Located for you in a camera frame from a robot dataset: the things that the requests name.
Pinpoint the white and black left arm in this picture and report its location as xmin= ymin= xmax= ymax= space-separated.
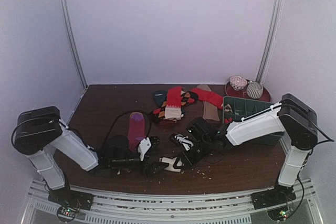
xmin=11 ymin=106 xmax=169 ymax=205

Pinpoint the right round controller board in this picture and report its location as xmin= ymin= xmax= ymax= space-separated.
xmin=267 ymin=207 xmax=291 ymax=222

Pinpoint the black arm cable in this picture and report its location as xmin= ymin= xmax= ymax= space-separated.
xmin=102 ymin=110 xmax=153 ymax=154
xmin=309 ymin=119 xmax=334 ymax=143

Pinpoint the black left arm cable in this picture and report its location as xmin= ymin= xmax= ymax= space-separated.
xmin=102 ymin=110 xmax=153 ymax=154

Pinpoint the red and cream lace sock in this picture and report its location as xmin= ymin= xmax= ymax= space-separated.
xmin=165 ymin=87 xmax=182 ymax=120

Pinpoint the round controller board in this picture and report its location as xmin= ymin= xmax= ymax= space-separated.
xmin=56 ymin=206 xmax=79 ymax=222
xmin=267 ymin=207 xmax=291 ymax=222

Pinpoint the right aluminium corner post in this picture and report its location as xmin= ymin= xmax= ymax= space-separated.
xmin=256 ymin=0 xmax=284 ymax=84

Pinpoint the long red sock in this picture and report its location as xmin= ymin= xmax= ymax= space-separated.
xmin=191 ymin=88 xmax=224 ymax=109

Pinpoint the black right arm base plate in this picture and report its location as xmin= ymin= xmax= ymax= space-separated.
xmin=251 ymin=185 xmax=296 ymax=210

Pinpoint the left aluminium corner post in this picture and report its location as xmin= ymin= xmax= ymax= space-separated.
xmin=60 ymin=0 xmax=88 ymax=89

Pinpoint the striped grey ceramic cup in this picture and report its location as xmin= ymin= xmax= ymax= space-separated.
xmin=246 ymin=81 xmax=264 ymax=99

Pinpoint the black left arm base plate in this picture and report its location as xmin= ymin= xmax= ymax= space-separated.
xmin=48 ymin=187 xmax=94 ymax=210

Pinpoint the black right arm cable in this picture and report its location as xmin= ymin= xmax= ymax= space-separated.
xmin=309 ymin=119 xmax=334 ymax=143

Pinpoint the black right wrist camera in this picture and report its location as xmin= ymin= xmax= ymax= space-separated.
xmin=186 ymin=117 xmax=212 ymax=141

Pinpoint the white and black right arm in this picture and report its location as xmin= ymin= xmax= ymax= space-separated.
xmin=173 ymin=93 xmax=318 ymax=204

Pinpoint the patterned white ceramic bowl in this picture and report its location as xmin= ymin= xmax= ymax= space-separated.
xmin=229 ymin=76 xmax=248 ymax=91

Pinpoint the left round controller board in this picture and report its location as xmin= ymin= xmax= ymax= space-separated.
xmin=56 ymin=206 xmax=79 ymax=222

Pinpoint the black red yellow argyle sock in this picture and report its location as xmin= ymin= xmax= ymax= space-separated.
xmin=149 ymin=91 xmax=198 ymax=123

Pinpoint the green plastic divided organizer tray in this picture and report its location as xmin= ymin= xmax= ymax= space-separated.
xmin=223 ymin=96 xmax=286 ymax=146

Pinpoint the aluminium corner post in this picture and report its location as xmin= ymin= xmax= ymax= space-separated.
xmin=256 ymin=0 xmax=284 ymax=84
xmin=60 ymin=0 xmax=88 ymax=89

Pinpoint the dark teal sock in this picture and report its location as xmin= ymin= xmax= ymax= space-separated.
xmin=152 ymin=90 xmax=167 ymax=107

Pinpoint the tan and brown ribbed sock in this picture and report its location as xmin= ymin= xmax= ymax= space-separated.
xmin=197 ymin=84 xmax=220 ymax=122

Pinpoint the dark red round plate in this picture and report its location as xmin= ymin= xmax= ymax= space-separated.
xmin=224 ymin=82 xmax=271 ymax=102

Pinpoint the rolled argyle sock in tray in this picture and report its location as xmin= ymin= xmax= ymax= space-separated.
xmin=223 ymin=104 xmax=233 ymax=114

